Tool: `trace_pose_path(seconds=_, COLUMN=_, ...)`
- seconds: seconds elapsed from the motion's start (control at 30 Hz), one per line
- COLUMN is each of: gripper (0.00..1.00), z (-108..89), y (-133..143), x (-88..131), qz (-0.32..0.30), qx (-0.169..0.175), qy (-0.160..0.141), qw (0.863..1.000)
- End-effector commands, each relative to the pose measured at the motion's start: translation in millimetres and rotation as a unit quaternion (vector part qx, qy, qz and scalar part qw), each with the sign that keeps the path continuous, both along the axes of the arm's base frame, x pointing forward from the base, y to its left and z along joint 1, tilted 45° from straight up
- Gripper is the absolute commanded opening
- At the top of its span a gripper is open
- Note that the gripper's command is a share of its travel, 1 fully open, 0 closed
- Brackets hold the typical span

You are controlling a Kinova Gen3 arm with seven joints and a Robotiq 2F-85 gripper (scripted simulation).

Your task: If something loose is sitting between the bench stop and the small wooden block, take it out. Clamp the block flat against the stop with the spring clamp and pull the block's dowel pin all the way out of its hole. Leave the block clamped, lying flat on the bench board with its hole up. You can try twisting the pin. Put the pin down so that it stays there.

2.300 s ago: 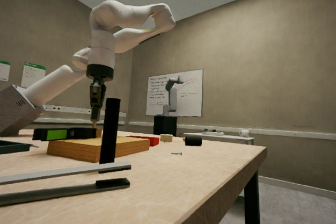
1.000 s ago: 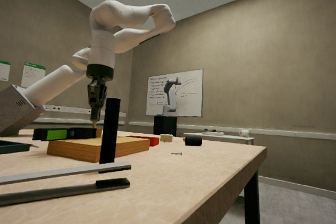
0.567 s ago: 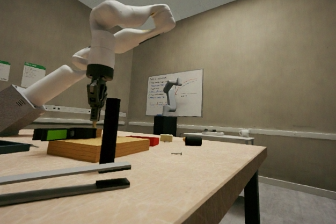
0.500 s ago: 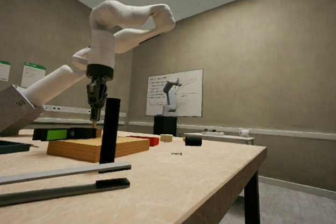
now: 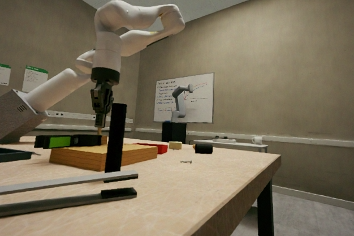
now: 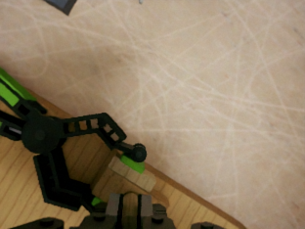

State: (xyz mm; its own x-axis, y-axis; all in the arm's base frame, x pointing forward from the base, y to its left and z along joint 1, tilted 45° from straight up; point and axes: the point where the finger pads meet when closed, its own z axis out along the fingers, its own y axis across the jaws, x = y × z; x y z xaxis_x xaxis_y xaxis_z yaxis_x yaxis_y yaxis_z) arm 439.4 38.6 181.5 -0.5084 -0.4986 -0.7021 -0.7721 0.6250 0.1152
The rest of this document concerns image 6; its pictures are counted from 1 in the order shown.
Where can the dark grey shallow tray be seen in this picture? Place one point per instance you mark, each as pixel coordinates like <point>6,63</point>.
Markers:
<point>65,6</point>

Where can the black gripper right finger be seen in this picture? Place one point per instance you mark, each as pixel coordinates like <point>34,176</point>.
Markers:
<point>146,219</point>

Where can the tan wood-grain board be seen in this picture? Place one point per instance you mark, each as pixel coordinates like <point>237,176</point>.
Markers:
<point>87,157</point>

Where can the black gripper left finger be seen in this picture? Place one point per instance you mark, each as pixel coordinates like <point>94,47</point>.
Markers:
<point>110,217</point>

